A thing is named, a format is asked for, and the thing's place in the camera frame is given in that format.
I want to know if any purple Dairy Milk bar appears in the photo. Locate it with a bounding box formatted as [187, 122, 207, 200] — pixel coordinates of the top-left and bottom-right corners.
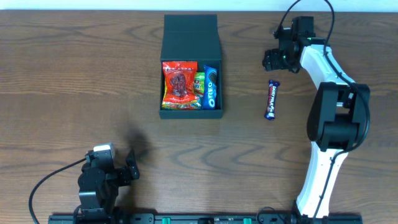
[264, 80, 280, 121]

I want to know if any dark green lidded box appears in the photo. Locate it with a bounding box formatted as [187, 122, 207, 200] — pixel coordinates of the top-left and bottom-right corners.
[159, 14, 223, 119]

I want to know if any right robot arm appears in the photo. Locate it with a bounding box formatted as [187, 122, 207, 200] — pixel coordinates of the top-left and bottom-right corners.
[262, 27, 370, 223]

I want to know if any red dried fruit bag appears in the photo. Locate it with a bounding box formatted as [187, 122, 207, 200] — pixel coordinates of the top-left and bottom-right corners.
[162, 61, 199, 105]

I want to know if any green Haribo candy bag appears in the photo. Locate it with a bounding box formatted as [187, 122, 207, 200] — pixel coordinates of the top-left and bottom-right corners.
[161, 72, 205, 110]

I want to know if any blue Oreo cookie pack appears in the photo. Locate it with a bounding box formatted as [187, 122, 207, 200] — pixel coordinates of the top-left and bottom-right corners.
[203, 65, 218, 110]

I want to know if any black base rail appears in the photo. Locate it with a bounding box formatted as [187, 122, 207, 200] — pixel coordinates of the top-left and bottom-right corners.
[48, 213, 363, 224]

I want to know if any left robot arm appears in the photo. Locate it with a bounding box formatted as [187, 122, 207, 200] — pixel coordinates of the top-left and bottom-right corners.
[72, 146, 140, 223]

